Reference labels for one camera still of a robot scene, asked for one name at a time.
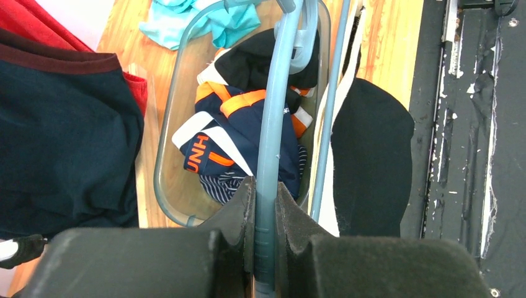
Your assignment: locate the white grey underwear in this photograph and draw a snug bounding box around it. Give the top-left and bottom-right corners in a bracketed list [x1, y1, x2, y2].
[1, 235, 48, 269]

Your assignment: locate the striped navy underwear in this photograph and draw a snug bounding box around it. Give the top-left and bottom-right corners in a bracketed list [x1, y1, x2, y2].
[199, 144, 308, 205]

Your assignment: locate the black underwear in basket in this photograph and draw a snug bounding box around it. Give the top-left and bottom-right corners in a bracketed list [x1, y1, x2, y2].
[197, 29, 319, 114]

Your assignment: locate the black cream-band underwear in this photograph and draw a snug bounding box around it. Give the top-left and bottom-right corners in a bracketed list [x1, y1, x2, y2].
[308, 1, 414, 237]

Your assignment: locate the grey-blue clip hanger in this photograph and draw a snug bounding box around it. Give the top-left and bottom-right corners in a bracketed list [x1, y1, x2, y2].
[223, 0, 352, 298]

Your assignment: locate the clear plastic basket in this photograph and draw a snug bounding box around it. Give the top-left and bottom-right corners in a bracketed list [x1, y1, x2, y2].
[154, 1, 331, 227]

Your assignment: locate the red garment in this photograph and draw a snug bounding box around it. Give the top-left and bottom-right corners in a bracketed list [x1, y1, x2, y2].
[1, 1, 148, 122]

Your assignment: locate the dark navy tank top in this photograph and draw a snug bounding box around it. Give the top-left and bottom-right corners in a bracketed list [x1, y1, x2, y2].
[1, 30, 144, 239]

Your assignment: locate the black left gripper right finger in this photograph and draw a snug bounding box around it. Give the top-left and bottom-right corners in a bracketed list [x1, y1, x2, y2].
[275, 184, 490, 297]

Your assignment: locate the teal cloth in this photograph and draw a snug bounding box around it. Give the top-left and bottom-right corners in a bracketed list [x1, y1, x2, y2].
[139, 1, 261, 50]

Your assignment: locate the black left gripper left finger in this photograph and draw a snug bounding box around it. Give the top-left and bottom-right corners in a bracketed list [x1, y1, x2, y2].
[22, 177, 255, 297]

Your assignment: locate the navy orange boxer underwear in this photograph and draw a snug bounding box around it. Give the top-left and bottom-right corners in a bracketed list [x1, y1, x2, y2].
[171, 81, 313, 199]

